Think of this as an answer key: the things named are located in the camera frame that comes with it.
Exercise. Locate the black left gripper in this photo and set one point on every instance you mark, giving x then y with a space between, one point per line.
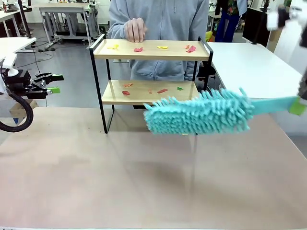
16 80

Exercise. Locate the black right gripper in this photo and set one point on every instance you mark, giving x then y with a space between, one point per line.
304 86

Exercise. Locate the teal chenille duster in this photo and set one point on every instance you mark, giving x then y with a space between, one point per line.
196 115

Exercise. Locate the person's right forearm grey sleeve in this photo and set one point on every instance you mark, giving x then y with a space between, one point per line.
117 30

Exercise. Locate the person's left forearm grey sleeve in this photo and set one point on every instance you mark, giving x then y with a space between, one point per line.
190 70

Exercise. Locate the black-framed two-tier wooden shelf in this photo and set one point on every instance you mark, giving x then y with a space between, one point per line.
151 54

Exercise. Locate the person's right hand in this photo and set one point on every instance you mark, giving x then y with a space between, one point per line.
135 30

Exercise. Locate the brown cardboard box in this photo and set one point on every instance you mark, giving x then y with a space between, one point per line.
21 109

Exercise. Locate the white desk with rounded edge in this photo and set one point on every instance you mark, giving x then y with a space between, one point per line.
14 43

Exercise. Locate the white side table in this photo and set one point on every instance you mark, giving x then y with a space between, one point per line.
251 69

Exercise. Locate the crumpled yellow paper scrap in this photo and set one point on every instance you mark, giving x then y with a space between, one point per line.
112 46

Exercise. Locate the dark red paper scrap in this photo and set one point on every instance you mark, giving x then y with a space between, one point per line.
125 92

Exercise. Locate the long orange-red paper scrap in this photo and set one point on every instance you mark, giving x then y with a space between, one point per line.
127 84

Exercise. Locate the black stand pole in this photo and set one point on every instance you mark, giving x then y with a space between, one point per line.
24 16

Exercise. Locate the grey-framed workbench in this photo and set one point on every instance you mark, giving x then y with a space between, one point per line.
64 9

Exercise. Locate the white table with red items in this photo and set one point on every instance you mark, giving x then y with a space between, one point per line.
7 15

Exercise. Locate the black monitor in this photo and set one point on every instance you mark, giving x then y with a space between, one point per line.
255 26

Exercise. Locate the black office chair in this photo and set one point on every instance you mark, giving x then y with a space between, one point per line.
207 70

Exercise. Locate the slim red paper scrap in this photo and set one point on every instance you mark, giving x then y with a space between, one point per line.
162 90

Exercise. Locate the bystander in blue trousers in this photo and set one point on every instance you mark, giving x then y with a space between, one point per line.
229 21

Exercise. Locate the flat yellow paper scrap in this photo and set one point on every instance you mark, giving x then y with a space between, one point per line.
162 47

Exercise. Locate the yellow-green bag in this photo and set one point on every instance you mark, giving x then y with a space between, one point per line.
208 36

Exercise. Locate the large red paper scrap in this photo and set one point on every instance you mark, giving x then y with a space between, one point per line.
191 49

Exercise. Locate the person torso in grey hoodie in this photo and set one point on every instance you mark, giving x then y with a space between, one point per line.
165 21

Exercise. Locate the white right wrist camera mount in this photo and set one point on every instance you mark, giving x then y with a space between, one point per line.
273 20

